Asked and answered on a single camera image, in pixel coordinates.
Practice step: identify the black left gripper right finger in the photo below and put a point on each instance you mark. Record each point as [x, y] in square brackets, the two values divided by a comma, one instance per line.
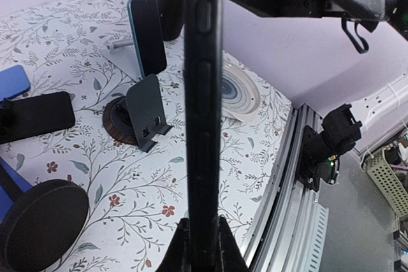
[229, 258]

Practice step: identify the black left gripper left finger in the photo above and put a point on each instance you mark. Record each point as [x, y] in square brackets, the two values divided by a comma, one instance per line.
[177, 257]

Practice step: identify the round wooden base phone stand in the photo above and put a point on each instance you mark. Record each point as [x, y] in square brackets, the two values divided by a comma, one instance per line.
[137, 117]

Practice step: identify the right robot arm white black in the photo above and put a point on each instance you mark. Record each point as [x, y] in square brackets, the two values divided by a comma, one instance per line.
[327, 53]

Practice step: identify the black gooseneck round-base phone stand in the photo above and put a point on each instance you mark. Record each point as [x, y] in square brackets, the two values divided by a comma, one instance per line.
[42, 225]

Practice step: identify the black phone front edge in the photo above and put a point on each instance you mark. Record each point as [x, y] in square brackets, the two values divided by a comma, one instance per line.
[202, 78]

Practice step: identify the blue phone near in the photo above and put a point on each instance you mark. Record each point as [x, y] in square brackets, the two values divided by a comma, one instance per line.
[13, 186]

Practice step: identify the blue phone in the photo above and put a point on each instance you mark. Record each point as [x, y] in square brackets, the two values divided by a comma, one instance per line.
[14, 82]
[13, 186]

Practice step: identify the black phone on gooseneck stand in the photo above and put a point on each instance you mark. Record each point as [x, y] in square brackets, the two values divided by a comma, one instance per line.
[34, 116]

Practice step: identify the blue phone far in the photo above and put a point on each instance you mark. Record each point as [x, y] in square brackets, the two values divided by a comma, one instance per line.
[14, 82]

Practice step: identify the round swirl ceramic plate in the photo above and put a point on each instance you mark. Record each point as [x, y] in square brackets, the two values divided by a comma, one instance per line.
[241, 98]

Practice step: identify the perforated metal box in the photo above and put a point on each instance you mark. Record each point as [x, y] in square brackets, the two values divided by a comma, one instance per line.
[387, 182]

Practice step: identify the dark brown cylinder cup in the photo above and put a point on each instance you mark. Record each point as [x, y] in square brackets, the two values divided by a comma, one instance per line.
[171, 18]

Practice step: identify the aluminium front rail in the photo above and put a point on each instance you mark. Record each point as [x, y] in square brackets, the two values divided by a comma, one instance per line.
[289, 227]

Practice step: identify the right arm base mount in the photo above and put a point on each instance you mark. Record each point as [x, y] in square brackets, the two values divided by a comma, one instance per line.
[316, 149]

